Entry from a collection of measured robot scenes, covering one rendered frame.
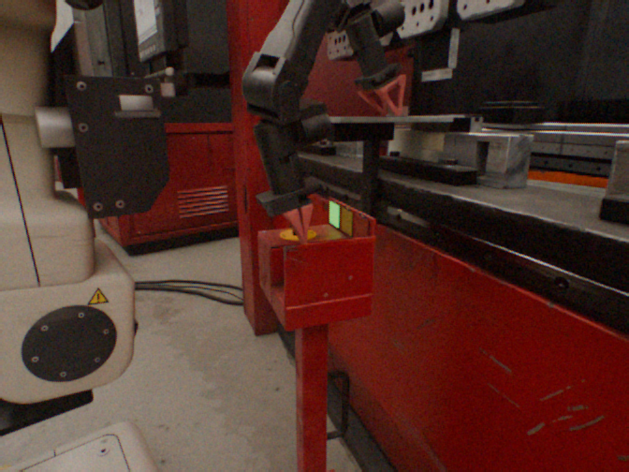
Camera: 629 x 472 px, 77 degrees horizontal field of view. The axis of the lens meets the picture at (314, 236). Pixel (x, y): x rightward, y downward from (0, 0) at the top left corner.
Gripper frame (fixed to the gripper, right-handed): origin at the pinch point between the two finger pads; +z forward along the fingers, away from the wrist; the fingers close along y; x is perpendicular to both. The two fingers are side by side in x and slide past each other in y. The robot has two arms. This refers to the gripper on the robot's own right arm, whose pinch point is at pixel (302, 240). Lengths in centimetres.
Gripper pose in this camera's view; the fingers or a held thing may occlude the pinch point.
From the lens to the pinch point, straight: 66.5
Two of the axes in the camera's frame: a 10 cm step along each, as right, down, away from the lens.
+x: -3.5, -2.6, 9.0
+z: 2.4, 9.0, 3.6
